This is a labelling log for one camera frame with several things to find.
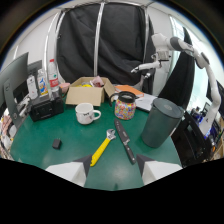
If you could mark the black curtain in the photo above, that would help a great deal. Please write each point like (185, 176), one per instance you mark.
(106, 43)

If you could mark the pink cup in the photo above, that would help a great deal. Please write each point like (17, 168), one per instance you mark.
(64, 87)

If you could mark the white mug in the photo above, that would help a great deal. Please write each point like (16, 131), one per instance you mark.
(85, 113)

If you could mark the black equipment box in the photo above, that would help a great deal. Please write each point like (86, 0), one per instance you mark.
(46, 108)

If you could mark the black kitchen knife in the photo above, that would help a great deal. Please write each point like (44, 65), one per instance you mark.
(124, 140)

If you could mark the orange book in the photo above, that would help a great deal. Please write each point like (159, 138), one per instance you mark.
(128, 89)

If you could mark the floral-patterned kettle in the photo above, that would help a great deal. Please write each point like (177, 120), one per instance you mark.
(124, 106)

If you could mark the computer monitor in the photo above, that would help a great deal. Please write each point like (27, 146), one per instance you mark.
(15, 87)

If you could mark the white bottle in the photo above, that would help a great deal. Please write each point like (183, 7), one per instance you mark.
(32, 86)

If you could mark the white papers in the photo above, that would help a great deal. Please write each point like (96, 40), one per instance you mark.
(146, 102)

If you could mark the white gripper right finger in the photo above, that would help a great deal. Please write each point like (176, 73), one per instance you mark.
(156, 168)

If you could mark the open cardboard box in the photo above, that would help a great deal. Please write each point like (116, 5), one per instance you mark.
(87, 91)

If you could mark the yellow-label plastic bottle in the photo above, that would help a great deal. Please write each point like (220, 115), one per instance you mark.
(42, 83)

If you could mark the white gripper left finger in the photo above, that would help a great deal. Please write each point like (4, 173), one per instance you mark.
(71, 170)

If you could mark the black chair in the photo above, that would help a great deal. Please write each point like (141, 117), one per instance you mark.
(190, 138)

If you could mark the dark green cylindrical bin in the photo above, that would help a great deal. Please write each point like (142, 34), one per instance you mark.
(161, 122)

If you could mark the small black cube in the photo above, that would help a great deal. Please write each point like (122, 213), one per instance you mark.
(56, 143)

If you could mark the red-label water bottle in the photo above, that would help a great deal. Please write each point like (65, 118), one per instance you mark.
(53, 76)

